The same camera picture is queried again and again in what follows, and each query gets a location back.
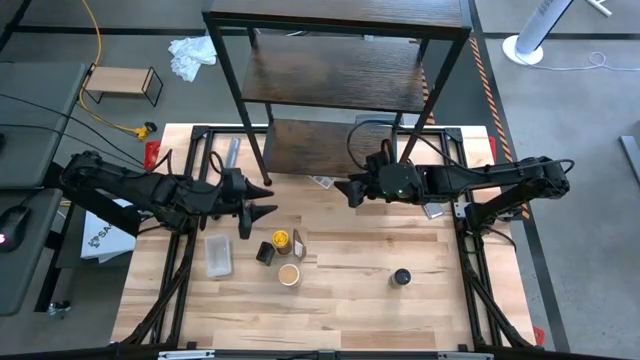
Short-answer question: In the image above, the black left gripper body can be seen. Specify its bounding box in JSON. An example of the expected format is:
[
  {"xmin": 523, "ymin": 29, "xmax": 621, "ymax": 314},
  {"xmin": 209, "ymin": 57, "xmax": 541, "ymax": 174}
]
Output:
[{"xmin": 213, "ymin": 167, "xmax": 251, "ymax": 226}]

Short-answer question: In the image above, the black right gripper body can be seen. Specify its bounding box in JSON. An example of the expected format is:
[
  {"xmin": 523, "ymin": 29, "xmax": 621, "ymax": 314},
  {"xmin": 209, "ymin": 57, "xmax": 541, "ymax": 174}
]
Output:
[{"xmin": 366, "ymin": 149, "xmax": 425, "ymax": 204}]

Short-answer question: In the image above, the yellow-lid dark spice jar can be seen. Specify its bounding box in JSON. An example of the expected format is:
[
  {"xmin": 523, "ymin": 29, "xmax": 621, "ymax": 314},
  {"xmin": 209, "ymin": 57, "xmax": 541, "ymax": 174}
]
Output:
[{"xmin": 272, "ymin": 229, "xmax": 293, "ymax": 256}]

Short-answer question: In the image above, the green spice tin black lid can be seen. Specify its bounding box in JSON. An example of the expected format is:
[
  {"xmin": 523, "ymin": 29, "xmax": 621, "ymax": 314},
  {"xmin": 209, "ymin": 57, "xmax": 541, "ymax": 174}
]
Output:
[{"xmin": 255, "ymin": 241, "xmax": 276, "ymax": 267}]

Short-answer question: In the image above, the taco mix seasoning packet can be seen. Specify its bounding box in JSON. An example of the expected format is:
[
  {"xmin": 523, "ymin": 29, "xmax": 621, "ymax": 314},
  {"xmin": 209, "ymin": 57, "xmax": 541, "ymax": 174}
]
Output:
[{"xmin": 292, "ymin": 228, "xmax": 308, "ymax": 261}]

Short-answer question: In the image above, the tan-lid sesame seasoning jar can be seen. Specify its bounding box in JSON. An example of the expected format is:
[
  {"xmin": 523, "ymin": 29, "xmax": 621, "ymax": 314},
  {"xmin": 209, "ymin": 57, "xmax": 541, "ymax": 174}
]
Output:
[{"xmin": 277, "ymin": 263, "xmax": 302, "ymax": 288}]

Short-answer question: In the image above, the black-lid thyme spice jar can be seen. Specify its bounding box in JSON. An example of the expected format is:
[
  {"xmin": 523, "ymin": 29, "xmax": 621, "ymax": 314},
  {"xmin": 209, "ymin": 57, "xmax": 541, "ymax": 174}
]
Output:
[{"xmin": 389, "ymin": 268, "xmax": 413, "ymax": 289}]

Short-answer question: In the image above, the dark wood metal shelf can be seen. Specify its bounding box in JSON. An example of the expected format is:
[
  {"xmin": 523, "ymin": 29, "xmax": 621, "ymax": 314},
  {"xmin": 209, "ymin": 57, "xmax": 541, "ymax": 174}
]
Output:
[{"xmin": 202, "ymin": 0, "xmax": 474, "ymax": 187}]

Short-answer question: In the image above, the silver metal tube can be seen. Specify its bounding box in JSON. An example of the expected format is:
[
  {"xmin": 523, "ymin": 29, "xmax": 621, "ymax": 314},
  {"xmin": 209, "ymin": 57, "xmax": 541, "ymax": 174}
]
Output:
[{"xmin": 225, "ymin": 137, "xmax": 242, "ymax": 169}]

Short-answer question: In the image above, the clear plastic container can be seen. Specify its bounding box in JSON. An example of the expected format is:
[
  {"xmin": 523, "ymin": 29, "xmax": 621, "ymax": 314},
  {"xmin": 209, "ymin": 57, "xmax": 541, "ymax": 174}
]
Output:
[{"xmin": 203, "ymin": 233, "xmax": 234, "ymax": 279}]

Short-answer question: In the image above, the red tag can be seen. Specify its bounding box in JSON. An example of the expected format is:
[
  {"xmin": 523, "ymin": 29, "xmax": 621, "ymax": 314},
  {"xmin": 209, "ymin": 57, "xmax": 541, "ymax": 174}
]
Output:
[{"xmin": 143, "ymin": 140, "xmax": 162, "ymax": 171}]

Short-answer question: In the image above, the white printed paper bag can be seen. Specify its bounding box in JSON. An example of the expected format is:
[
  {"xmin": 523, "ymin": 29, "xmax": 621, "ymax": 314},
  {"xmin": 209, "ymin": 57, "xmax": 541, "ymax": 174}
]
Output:
[{"xmin": 79, "ymin": 199, "xmax": 137, "ymax": 265}]

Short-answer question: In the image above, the white crumpled cloth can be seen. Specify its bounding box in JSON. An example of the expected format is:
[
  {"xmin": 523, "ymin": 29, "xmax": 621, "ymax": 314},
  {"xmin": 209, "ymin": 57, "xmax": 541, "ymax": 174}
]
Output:
[{"xmin": 167, "ymin": 34, "xmax": 223, "ymax": 84}]

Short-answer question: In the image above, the small metal caster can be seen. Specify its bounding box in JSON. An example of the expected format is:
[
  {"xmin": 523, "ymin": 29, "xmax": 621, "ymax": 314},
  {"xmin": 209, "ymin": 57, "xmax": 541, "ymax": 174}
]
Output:
[{"xmin": 46, "ymin": 298, "xmax": 72, "ymax": 320}]

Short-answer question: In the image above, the grey desk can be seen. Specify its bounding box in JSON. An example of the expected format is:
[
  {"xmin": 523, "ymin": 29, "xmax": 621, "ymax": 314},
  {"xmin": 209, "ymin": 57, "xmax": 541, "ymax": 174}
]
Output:
[{"xmin": 0, "ymin": 60, "xmax": 89, "ymax": 318}]

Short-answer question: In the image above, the white tower fan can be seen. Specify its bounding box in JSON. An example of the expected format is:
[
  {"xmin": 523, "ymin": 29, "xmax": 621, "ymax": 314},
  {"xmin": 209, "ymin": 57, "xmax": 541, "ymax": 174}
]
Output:
[{"xmin": 502, "ymin": 0, "xmax": 576, "ymax": 67}]

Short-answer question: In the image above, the black computer mouse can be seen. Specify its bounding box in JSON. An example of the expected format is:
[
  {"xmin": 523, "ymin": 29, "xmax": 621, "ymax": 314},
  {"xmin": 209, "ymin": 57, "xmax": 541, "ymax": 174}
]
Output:
[{"xmin": 0, "ymin": 204, "xmax": 32, "ymax": 254}]

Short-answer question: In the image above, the grey metal bar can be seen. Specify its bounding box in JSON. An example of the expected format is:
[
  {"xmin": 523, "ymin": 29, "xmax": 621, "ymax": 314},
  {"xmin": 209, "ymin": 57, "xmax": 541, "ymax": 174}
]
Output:
[{"xmin": 618, "ymin": 134, "xmax": 640, "ymax": 187}]

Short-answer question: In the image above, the white plastic bar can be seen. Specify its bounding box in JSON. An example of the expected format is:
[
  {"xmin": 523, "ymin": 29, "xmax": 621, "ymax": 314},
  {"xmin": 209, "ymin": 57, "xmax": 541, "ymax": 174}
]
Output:
[{"xmin": 584, "ymin": 0, "xmax": 614, "ymax": 19}]

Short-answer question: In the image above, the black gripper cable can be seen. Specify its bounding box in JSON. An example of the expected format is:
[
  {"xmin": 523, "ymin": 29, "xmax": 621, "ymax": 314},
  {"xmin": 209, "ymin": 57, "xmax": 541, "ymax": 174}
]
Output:
[{"xmin": 346, "ymin": 118, "xmax": 401, "ymax": 174}]

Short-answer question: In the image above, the black metal table frame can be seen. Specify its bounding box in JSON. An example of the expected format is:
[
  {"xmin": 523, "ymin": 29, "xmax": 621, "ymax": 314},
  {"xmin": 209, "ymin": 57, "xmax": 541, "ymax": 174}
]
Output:
[{"xmin": 112, "ymin": 124, "xmax": 539, "ymax": 351}]

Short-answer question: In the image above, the yellow cable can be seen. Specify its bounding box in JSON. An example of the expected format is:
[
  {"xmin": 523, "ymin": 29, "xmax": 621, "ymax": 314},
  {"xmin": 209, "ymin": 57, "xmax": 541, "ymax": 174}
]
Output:
[{"xmin": 77, "ymin": 0, "xmax": 159, "ymax": 143}]

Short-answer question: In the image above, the silver metal bracket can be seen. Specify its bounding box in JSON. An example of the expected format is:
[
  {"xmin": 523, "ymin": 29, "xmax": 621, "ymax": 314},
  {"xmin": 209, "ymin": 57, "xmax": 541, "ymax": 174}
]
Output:
[
  {"xmin": 437, "ymin": 351, "xmax": 495, "ymax": 360},
  {"xmin": 157, "ymin": 349, "xmax": 216, "ymax": 360}
]

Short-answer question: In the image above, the small wood wire stand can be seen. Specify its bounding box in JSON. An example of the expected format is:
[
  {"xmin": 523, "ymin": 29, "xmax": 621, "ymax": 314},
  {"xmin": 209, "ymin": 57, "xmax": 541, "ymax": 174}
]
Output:
[{"xmin": 81, "ymin": 63, "xmax": 165, "ymax": 108}]

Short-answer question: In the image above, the white cable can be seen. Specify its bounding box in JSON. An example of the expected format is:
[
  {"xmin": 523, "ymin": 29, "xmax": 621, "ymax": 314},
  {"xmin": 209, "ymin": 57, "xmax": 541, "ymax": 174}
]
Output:
[{"xmin": 519, "ymin": 49, "xmax": 640, "ymax": 74}]

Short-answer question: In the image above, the black desk cable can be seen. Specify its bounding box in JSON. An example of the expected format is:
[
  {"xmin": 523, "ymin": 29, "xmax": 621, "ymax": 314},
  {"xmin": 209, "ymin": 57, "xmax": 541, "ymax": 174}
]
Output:
[{"xmin": 0, "ymin": 92, "xmax": 151, "ymax": 169}]

